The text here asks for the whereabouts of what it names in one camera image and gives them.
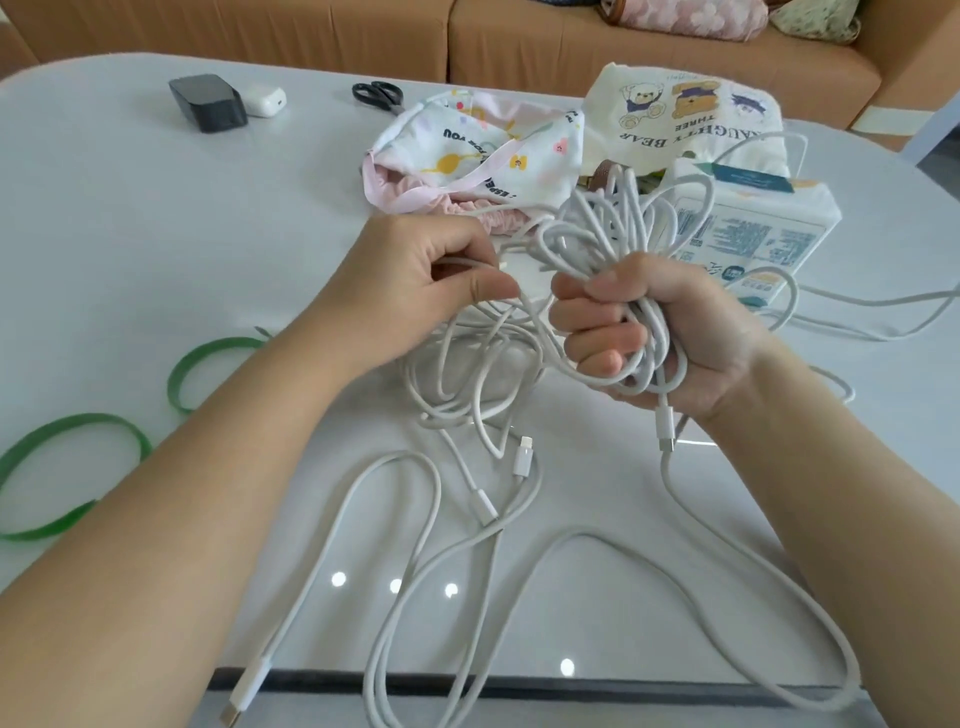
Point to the person's left hand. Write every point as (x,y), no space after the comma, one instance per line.
(397,285)

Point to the person's right hand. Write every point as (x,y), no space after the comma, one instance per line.
(690,337)

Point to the person's left thumb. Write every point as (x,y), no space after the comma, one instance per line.
(480,286)

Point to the person's right thumb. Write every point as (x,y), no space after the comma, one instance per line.
(626,274)

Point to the person's left forearm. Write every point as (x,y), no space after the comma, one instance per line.
(172,540)

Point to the person's right forearm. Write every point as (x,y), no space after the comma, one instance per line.
(862,525)

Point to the floral fabric pouch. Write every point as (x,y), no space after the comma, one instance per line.
(480,150)

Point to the white tissue pack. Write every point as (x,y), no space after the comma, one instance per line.
(757,225)

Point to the cream bear print bag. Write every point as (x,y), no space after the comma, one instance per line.
(675,105)

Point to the black scissors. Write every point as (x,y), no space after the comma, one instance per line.
(379,94)

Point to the pink patterned cushion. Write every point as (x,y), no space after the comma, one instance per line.
(686,15)

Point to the green rubber band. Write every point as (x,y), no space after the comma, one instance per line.
(112,424)
(210,349)

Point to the white earbuds case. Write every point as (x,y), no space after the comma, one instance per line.
(264,100)

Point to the cream cloth piece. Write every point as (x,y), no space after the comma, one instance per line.
(892,120)

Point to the brown sofa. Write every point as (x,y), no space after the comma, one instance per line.
(300,30)

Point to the floral fabric bag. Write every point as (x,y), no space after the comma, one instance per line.
(817,19)

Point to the black rectangular box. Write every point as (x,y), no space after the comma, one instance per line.
(206,101)

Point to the white furniture piece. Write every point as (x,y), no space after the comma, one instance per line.
(934,127)

